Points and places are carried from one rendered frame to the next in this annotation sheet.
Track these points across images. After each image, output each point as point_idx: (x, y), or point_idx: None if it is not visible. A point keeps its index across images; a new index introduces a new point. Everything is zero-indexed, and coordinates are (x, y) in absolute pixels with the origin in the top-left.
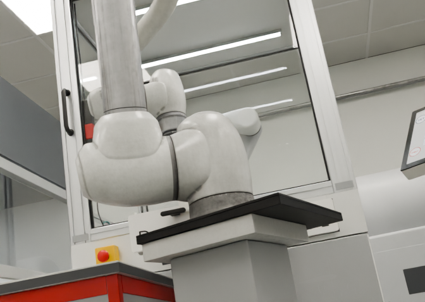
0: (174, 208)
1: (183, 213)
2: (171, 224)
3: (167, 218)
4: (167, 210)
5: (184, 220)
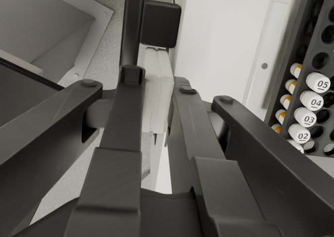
0: (180, 30)
1: (172, 61)
2: None
3: None
4: None
5: (170, 51)
